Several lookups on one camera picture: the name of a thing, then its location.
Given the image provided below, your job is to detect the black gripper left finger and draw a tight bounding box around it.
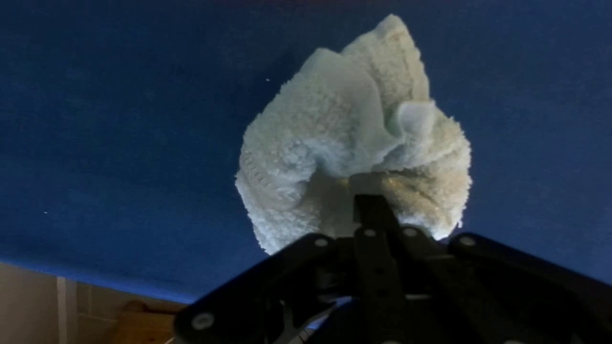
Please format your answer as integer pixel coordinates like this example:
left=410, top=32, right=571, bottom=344
left=169, top=192, right=378, bottom=344

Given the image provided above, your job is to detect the wooden nightstand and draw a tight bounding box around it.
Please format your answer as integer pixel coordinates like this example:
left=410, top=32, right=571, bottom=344
left=112, top=295, right=187, bottom=344

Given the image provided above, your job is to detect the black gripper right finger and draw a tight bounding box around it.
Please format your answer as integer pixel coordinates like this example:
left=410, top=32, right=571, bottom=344
left=374, top=192, right=612, bottom=344

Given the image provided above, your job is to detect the pale blue terry towel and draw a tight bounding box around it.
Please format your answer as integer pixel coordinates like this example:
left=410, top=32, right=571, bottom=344
left=233, top=13, right=474, bottom=257

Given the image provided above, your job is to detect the blue ironing board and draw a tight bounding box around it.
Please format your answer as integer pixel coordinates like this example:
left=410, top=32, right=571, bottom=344
left=0, top=0, right=612, bottom=305

